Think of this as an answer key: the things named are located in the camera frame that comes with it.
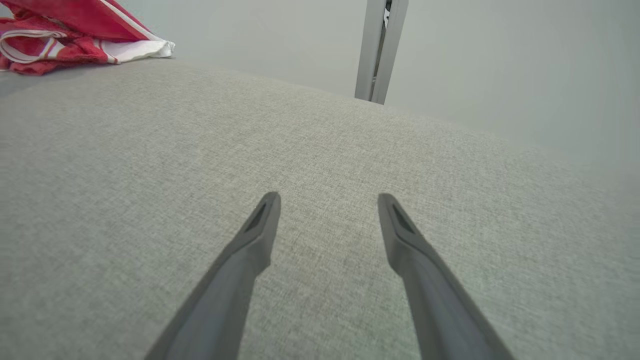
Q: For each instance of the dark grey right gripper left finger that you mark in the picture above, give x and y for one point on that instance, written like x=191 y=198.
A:
x=225 y=300

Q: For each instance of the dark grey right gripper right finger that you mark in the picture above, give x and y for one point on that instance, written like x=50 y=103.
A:
x=440 y=320

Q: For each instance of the red and white jersey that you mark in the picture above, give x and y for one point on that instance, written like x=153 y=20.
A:
x=75 y=25

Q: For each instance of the grey partition post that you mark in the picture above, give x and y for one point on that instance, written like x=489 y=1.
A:
x=372 y=50

